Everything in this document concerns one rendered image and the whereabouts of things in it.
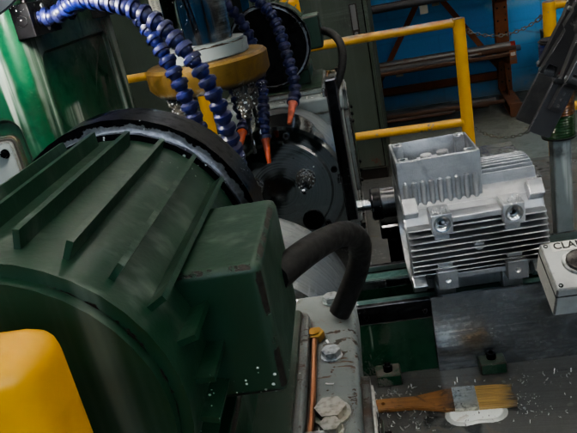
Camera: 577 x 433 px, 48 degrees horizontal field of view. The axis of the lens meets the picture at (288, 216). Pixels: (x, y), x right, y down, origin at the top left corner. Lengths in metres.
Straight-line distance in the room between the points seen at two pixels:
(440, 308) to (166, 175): 0.69
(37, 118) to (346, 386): 0.56
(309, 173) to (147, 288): 0.92
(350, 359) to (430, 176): 0.51
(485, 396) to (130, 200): 0.75
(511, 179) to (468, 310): 0.21
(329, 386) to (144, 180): 0.20
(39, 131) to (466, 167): 0.58
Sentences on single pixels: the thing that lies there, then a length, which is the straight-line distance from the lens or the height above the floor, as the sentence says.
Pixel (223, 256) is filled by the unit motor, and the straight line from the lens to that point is 0.32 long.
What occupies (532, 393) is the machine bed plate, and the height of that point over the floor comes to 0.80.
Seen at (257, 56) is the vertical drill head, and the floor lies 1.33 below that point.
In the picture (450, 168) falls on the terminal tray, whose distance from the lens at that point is 0.96.
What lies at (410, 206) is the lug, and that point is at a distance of 0.95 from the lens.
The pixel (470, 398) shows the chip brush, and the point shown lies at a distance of 1.02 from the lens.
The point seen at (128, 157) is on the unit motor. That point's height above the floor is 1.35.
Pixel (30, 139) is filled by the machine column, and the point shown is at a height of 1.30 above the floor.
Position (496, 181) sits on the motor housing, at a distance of 1.00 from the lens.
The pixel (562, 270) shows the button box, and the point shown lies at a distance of 0.80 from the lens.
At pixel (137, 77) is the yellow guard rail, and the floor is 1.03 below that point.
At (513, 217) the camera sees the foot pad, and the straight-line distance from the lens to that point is 0.96.
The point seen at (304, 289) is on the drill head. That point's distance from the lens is 0.66.
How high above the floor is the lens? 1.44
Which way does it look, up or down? 21 degrees down
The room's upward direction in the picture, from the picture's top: 12 degrees counter-clockwise
